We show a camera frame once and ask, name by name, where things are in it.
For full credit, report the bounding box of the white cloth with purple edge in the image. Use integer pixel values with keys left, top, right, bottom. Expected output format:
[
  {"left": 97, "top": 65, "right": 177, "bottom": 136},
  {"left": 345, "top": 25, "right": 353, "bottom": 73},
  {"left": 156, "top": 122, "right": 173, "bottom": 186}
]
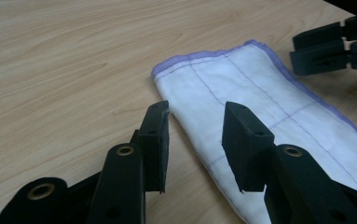
[{"left": 150, "top": 39, "right": 357, "bottom": 224}]

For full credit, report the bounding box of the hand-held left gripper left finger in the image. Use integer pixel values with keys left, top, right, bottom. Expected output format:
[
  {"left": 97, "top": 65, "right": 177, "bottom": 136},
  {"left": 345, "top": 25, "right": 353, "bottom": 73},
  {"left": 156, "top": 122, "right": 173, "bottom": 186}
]
[{"left": 87, "top": 100, "right": 171, "bottom": 224}]

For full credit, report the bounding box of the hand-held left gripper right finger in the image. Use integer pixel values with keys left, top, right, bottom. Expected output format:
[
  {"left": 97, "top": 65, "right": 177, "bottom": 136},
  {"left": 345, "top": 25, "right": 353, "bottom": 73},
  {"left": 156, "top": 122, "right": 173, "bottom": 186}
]
[{"left": 221, "top": 101, "right": 357, "bottom": 224}]

